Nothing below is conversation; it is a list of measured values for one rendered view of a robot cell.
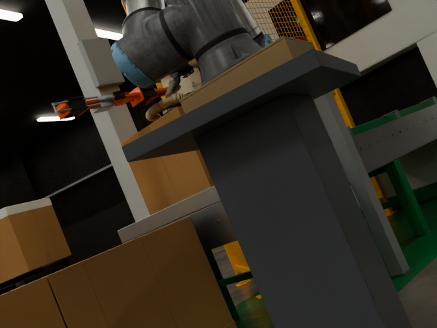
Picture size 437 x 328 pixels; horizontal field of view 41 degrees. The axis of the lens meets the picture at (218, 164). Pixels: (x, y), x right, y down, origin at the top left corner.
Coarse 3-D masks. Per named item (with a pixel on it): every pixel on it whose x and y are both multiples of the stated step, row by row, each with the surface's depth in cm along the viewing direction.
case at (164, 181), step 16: (176, 112) 223; (144, 128) 237; (144, 160) 241; (160, 160) 235; (176, 160) 229; (192, 160) 223; (144, 176) 244; (160, 176) 237; (176, 176) 231; (192, 176) 225; (208, 176) 221; (144, 192) 246; (160, 192) 239; (176, 192) 233; (192, 192) 227; (160, 208) 242
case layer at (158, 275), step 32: (192, 224) 208; (96, 256) 177; (128, 256) 185; (160, 256) 193; (192, 256) 203; (32, 288) 160; (64, 288) 167; (96, 288) 174; (128, 288) 181; (160, 288) 189; (192, 288) 198; (0, 320) 152; (32, 320) 158; (64, 320) 164; (96, 320) 170; (128, 320) 177; (160, 320) 185; (192, 320) 194; (224, 320) 203
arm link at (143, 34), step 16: (128, 0) 164; (144, 0) 160; (160, 0) 163; (128, 16) 156; (144, 16) 152; (128, 32) 152; (144, 32) 148; (160, 32) 146; (112, 48) 153; (128, 48) 149; (144, 48) 148; (160, 48) 147; (128, 64) 150; (144, 64) 149; (160, 64) 149; (176, 64) 151; (144, 80) 153
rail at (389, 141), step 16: (416, 112) 327; (432, 112) 342; (384, 128) 296; (400, 128) 307; (416, 128) 320; (432, 128) 334; (368, 144) 279; (384, 144) 290; (400, 144) 301; (416, 144) 314; (368, 160) 274; (384, 160) 285
